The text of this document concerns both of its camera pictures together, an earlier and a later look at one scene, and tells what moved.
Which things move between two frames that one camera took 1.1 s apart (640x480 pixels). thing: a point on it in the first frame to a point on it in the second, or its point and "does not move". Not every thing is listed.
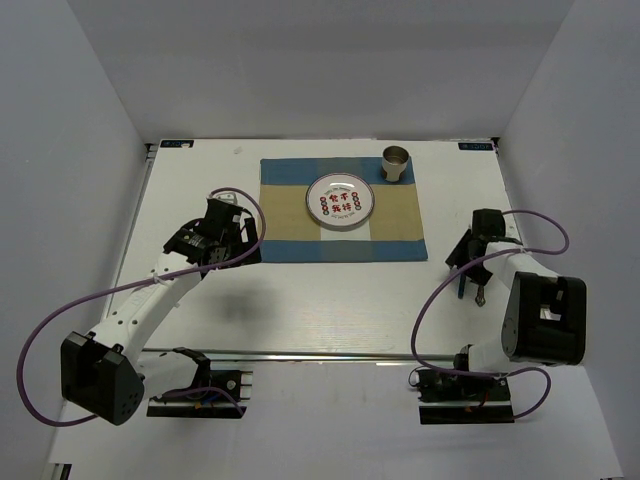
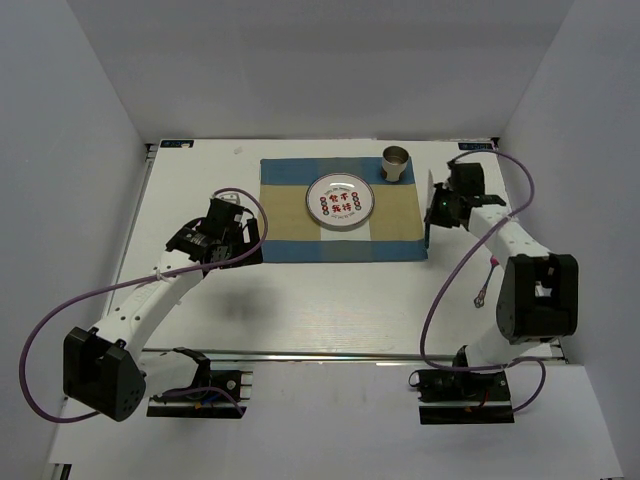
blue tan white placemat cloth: x=392 y=233 does not move
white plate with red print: x=340 y=201 does not move
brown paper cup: x=395 y=161 does not move
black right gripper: x=459 y=255 to x=434 y=215
